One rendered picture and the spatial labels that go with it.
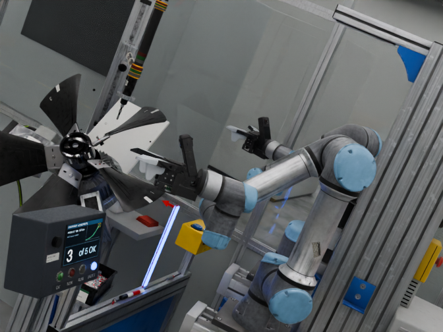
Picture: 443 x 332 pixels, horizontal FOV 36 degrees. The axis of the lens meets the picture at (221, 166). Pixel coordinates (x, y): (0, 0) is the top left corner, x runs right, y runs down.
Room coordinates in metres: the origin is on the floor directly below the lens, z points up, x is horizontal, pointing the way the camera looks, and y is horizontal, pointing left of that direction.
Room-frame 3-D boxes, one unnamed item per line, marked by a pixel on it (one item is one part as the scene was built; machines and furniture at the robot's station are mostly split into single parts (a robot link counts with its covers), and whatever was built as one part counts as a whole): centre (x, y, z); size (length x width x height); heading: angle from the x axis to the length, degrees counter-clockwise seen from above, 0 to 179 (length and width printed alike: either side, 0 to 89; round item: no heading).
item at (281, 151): (2.75, -0.24, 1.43); 0.11 x 0.08 x 0.09; 54
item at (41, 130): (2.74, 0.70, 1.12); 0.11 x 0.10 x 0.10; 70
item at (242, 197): (1.80, -0.06, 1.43); 0.11 x 0.08 x 0.09; 105
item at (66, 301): (1.83, 0.26, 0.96); 0.03 x 0.03 x 0.20; 70
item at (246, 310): (2.00, -0.28, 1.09); 0.15 x 0.15 x 0.10
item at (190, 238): (2.61, -0.02, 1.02); 0.16 x 0.10 x 0.11; 160
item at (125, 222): (3.01, 0.34, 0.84); 0.36 x 0.24 x 0.03; 70
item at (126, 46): (3.06, 0.58, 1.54); 0.10 x 0.07 x 0.08; 15
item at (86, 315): (2.24, 0.11, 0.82); 0.90 x 0.04 x 0.08; 160
